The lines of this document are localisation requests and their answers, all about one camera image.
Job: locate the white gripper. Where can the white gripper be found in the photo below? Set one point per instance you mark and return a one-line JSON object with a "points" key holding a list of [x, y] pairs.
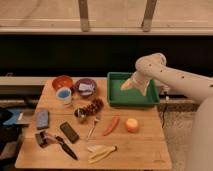
{"points": [[139, 81]]}

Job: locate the orange apple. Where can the orange apple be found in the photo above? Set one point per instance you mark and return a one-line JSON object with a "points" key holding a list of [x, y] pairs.
{"points": [[132, 125]]}

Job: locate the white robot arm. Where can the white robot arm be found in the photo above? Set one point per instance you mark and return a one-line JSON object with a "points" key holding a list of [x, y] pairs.
{"points": [[197, 87]]}

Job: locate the small metal cup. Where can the small metal cup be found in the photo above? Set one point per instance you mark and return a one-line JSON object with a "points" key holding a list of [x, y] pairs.
{"points": [[80, 115]]}

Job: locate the blue white cup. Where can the blue white cup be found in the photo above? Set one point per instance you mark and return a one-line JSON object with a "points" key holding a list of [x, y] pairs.
{"points": [[64, 95]]}

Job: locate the green plastic tray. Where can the green plastic tray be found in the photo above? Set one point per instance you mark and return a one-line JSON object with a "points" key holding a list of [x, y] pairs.
{"points": [[132, 97]]}

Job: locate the red chili pepper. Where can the red chili pepper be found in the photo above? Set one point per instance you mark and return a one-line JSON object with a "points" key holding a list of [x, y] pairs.
{"points": [[111, 126]]}

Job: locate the red grape bunch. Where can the red grape bunch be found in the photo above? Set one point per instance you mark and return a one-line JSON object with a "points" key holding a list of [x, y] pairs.
{"points": [[94, 107]]}

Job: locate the white crumpled paper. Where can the white crumpled paper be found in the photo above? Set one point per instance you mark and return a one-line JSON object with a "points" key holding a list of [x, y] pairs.
{"points": [[86, 89]]}

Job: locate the purple bowl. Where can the purple bowl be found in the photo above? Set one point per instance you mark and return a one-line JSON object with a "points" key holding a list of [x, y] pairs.
{"points": [[85, 81]]}

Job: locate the yellow banana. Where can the yellow banana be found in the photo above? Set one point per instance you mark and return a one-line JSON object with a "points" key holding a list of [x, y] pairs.
{"points": [[99, 152]]}

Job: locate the orange bowl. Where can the orange bowl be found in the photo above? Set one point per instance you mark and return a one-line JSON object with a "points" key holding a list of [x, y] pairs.
{"points": [[62, 81]]}

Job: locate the black remote control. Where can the black remote control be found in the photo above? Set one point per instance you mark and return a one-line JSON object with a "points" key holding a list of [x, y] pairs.
{"points": [[69, 132]]}

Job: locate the blue sponge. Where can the blue sponge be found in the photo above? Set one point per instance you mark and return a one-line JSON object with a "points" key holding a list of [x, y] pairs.
{"points": [[42, 120]]}

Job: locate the blue object at left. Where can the blue object at left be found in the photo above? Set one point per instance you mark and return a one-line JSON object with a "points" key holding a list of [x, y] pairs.
{"points": [[19, 117]]}

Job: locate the black handled knife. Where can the black handled knife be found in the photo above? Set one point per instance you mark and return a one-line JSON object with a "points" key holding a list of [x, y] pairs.
{"points": [[66, 148]]}

